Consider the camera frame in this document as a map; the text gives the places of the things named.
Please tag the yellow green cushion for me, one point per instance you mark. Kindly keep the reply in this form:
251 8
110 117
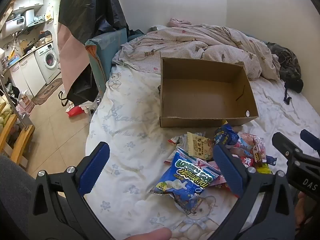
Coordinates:
5 115

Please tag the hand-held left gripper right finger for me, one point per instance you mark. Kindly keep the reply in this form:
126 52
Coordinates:
227 170

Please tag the pink and white snack bag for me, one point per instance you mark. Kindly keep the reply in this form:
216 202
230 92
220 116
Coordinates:
246 143

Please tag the teal folded mattress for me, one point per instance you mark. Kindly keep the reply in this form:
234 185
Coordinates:
110 50

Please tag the yellow snack packet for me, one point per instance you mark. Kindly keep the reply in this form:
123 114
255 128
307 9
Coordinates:
263 168

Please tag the white snack packet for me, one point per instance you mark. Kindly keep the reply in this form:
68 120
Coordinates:
178 141

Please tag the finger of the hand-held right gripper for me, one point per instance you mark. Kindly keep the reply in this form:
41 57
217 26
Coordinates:
310 138
285 142

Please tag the white washing machine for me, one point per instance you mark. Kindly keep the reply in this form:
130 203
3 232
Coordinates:
48 62

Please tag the white floor cabinet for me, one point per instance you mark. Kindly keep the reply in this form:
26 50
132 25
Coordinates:
25 75

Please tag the patterned floor rug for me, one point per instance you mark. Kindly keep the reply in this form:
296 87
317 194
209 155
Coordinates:
47 92

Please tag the pink cloth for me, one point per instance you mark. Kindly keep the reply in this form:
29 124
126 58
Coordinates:
72 55

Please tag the white water heater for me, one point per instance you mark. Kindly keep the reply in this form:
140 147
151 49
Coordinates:
15 22

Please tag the dark camouflage garment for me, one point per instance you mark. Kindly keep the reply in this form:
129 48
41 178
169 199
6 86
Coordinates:
287 62

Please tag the cardboard box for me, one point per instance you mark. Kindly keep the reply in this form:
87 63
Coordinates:
200 92

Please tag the dark blue snack packet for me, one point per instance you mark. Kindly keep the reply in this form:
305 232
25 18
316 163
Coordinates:
226 136

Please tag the person's left hand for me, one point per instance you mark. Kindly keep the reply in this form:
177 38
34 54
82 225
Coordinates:
150 235

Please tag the checked bear print duvet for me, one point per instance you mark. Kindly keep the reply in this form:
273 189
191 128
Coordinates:
200 42

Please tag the tan snack packet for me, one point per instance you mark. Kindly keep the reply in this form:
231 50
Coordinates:
198 145

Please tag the pink garment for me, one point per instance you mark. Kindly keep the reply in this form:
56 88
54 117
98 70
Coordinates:
178 22

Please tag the pink snack packet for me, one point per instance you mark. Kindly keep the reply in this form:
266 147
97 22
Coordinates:
221 183

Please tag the white floral bed sheet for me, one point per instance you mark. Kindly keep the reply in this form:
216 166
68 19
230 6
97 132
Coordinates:
130 135

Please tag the wooden chair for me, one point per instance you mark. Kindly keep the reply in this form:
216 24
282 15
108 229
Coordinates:
20 145

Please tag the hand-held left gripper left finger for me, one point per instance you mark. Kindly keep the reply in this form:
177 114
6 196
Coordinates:
96 170

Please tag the red snack bag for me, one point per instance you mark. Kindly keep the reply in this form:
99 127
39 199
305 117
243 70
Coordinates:
248 162

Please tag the metal pole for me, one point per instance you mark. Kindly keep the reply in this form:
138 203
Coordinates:
13 105

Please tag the white wall cabinet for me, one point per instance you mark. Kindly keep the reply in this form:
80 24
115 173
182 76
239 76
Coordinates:
27 3

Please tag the large blue snack bag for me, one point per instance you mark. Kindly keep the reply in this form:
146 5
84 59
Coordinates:
185 177

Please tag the person's right hand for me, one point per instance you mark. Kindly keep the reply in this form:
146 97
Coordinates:
302 212

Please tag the black hanging cloth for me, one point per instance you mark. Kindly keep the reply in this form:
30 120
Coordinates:
90 7

